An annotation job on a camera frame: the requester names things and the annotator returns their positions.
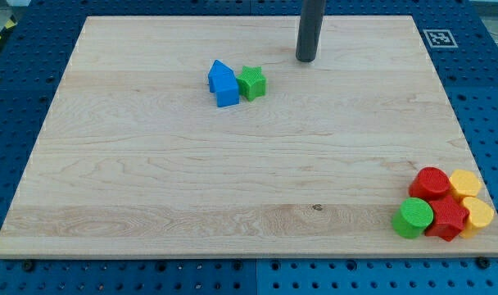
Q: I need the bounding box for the green star block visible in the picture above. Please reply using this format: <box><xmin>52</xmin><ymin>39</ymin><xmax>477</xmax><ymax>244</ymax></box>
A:
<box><xmin>236</xmin><ymin>66</ymin><xmax>267</xmax><ymax>102</ymax></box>

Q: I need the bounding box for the yellow half-round block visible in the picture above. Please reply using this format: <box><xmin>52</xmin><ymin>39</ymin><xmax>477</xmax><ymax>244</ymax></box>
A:
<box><xmin>460</xmin><ymin>197</ymin><xmax>495</xmax><ymax>238</ymax></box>

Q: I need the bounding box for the white fiducial marker tag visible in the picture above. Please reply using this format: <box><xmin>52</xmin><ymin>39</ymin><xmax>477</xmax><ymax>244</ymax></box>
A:
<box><xmin>423</xmin><ymin>29</ymin><xmax>458</xmax><ymax>48</ymax></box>

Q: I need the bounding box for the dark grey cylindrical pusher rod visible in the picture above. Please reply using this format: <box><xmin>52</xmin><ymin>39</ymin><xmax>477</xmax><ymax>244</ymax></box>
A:
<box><xmin>296</xmin><ymin>0</ymin><xmax>327</xmax><ymax>62</ymax></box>

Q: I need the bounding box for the red cylinder block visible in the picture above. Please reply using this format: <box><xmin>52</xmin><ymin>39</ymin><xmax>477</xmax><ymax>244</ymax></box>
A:
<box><xmin>408</xmin><ymin>167</ymin><xmax>450</xmax><ymax>201</ymax></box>

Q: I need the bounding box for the yellow black hazard tape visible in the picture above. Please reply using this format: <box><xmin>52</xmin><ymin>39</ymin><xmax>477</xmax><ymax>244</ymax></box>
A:
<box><xmin>0</xmin><ymin>15</ymin><xmax>17</xmax><ymax>52</ymax></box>

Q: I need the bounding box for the green cylinder block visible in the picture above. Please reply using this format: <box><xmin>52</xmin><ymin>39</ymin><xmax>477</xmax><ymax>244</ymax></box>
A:
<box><xmin>392</xmin><ymin>197</ymin><xmax>434</xmax><ymax>239</ymax></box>

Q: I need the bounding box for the blue cube block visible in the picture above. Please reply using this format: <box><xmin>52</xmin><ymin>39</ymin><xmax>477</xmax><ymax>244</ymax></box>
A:
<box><xmin>214</xmin><ymin>75</ymin><xmax>239</xmax><ymax>107</ymax></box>

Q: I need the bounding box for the blue pentagon block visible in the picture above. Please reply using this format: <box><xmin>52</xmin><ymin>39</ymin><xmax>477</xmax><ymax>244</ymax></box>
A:
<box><xmin>207</xmin><ymin>60</ymin><xmax>234</xmax><ymax>93</ymax></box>

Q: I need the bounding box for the red star block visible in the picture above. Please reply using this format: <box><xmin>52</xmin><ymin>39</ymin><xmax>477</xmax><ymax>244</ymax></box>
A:
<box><xmin>424</xmin><ymin>194</ymin><xmax>469</xmax><ymax>242</ymax></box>

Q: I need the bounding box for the yellow hexagon block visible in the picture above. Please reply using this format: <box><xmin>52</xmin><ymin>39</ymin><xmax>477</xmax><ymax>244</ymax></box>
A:
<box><xmin>449</xmin><ymin>170</ymin><xmax>482</xmax><ymax>202</ymax></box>

